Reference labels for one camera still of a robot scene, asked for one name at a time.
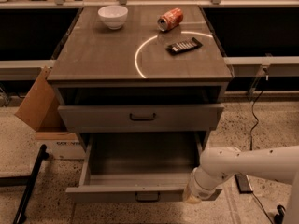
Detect grey drawer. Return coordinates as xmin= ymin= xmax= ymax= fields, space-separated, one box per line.
xmin=58 ymin=104 xmax=224 ymax=133
xmin=64 ymin=131 xmax=223 ymax=203

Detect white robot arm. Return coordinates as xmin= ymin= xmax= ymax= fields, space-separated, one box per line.
xmin=182 ymin=146 xmax=299 ymax=224

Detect grey top drawer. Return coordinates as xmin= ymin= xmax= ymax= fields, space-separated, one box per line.
xmin=58 ymin=104 xmax=224 ymax=133

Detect grey drawer cabinet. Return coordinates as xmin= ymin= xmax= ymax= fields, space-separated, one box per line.
xmin=46 ymin=5 xmax=234 ymax=151

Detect black power adapter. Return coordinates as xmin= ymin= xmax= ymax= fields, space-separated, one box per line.
xmin=235 ymin=174 xmax=253 ymax=194

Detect black caster foot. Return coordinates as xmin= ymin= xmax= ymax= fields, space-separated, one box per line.
xmin=274 ymin=204 xmax=286 ymax=224

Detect black snack bar packet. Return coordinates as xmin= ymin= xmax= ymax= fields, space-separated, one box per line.
xmin=166 ymin=37 xmax=203 ymax=55

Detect black metal stand leg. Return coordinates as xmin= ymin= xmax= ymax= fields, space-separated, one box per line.
xmin=0 ymin=144 xmax=49 ymax=224

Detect brown cardboard box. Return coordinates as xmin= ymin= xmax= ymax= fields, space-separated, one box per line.
xmin=15 ymin=67 xmax=85 ymax=160

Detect orange soda can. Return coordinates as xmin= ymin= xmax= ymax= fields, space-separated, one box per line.
xmin=157 ymin=8 xmax=183 ymax=32

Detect white ceramic bowl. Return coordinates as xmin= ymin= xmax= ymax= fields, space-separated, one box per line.
xmin=98 ymin=6 xmax=128 ymax=30

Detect black power cable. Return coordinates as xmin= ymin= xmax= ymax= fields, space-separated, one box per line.
xmin=247 ymin=66 xmax=275 ymax=224

